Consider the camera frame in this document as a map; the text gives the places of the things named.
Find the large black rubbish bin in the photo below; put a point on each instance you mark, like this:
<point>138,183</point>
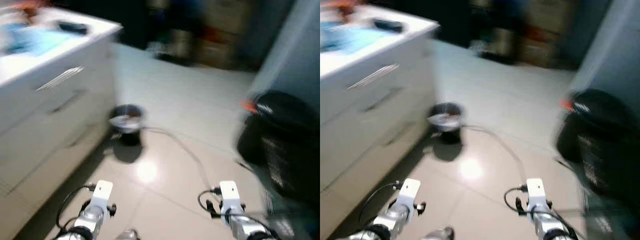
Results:
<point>285,145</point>
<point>605,145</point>

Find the small black floor pot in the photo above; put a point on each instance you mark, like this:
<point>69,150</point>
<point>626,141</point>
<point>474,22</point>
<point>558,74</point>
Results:
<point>446,121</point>
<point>127,122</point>

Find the small black flat object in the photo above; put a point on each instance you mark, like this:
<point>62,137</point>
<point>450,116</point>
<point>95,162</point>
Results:
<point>72,27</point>
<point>389,25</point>

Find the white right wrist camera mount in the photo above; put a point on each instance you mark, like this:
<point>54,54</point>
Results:
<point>230,192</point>
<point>535,190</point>

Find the light blue cloth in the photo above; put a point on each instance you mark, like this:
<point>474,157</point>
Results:
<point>350,37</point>
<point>35,40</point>

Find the small orange bin tag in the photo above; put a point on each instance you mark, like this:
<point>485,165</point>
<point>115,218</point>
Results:
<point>248,106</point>
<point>566,104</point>

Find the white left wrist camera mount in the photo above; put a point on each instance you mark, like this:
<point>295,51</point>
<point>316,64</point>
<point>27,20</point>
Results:
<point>410,191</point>
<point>102,192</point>

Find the brown cardboard box stack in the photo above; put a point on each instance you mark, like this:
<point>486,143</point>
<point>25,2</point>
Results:
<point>542,35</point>
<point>220,35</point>

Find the orange blurry object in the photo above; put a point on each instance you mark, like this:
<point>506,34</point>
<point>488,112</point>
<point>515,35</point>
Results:
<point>25,7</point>
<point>345,6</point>

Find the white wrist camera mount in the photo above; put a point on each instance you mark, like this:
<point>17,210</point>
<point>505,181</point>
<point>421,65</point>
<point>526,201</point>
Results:
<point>102,192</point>
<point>535,190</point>
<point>230,192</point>
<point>410,191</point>

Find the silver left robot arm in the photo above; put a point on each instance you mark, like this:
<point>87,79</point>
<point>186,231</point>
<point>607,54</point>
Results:
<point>90,218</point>
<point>397,218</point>

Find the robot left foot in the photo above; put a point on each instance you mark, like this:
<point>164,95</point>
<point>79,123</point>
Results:
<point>127,234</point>
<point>440,234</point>

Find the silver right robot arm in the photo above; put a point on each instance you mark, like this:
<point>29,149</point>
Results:
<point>245,227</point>
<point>547,226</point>

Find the white drawer cabinet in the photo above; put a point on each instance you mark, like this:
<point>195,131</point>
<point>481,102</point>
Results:
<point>370,122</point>
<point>50,117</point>

